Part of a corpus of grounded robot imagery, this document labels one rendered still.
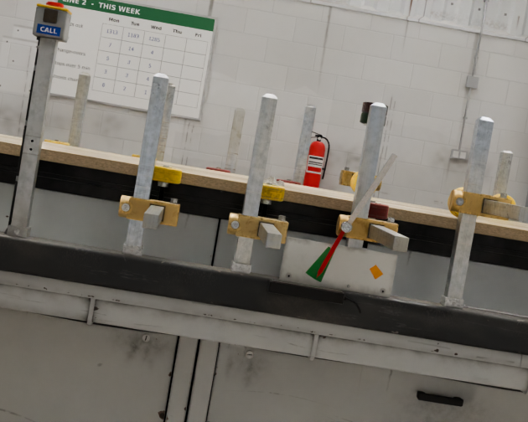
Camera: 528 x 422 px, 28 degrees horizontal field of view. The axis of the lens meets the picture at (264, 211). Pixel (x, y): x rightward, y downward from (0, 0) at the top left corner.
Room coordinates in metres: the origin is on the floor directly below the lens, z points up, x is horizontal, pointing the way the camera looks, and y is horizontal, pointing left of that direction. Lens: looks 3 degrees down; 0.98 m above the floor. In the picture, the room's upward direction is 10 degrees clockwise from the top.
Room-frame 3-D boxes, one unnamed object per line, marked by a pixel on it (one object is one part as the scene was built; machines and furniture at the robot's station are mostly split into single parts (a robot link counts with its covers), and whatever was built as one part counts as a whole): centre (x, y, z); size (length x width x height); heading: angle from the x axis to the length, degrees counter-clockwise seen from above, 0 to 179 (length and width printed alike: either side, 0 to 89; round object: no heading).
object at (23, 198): (2.37, 0.54, 0.93); 0.05 x 0.05 x 0.45; 4
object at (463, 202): (2.44, -0.49, 0.95); 0.14 x 0.06 x 0.05; 94
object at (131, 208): (2.39, 0.26, 0.81); 0.14 x 0.06 x 0.05; 94
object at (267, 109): (2.41, 0.03, 0.87); 0.04 x 0.04 x 0.48; 4
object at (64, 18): (2.37, 0.54, 1.18); 0.07 x 0.07 x 0.08; 4
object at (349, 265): (2.40, -0.19, 0.75); 0.26 x 0.01 x 0.10; 94
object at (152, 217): (2.31, 0.23, 0.80); 0.43 x 0.03 x 0.04; 4
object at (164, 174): (2.51, 0.25, 0.85); 0.08 x 0.08 x 0.11
